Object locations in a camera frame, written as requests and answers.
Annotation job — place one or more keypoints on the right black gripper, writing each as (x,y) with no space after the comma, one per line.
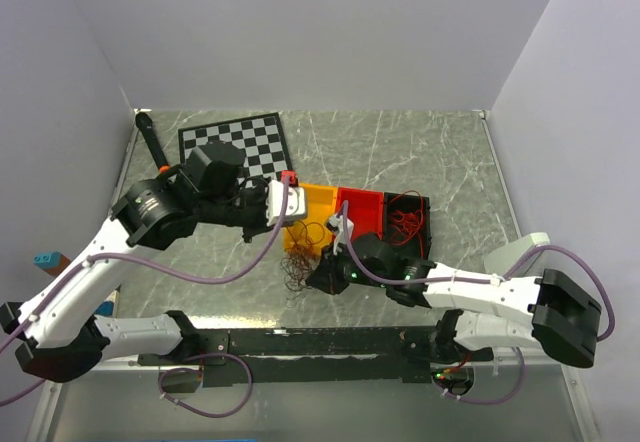
(326,277)

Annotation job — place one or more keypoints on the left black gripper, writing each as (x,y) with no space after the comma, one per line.
(261,224)

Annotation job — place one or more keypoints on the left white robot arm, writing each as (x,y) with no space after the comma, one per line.
(62,337)

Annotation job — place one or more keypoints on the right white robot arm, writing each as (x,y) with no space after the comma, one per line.
(549,312)

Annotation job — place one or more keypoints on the yellow plastic bin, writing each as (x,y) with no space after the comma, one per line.
(311,235)

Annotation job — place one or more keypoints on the black and white chessboard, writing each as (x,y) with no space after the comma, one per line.
(261,137)

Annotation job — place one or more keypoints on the red plastic bin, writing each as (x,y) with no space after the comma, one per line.
(365,210)

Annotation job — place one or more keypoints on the black plastic bin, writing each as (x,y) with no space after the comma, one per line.
(406,223)

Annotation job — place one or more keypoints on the black marker orange cap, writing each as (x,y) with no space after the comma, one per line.
(145,125)

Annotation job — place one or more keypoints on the blue toy block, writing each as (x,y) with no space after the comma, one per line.
(106,308)

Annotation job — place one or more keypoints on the blue and brown block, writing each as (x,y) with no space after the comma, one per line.
(53,263)

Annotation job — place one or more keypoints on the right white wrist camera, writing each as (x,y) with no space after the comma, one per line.
(342,228)

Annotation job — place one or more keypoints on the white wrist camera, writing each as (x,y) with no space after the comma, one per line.
(342,228)
(286,200)

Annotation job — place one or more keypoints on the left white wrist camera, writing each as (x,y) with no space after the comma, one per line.
(286,200)

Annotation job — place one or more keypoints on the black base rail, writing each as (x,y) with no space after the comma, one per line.
(400,353)

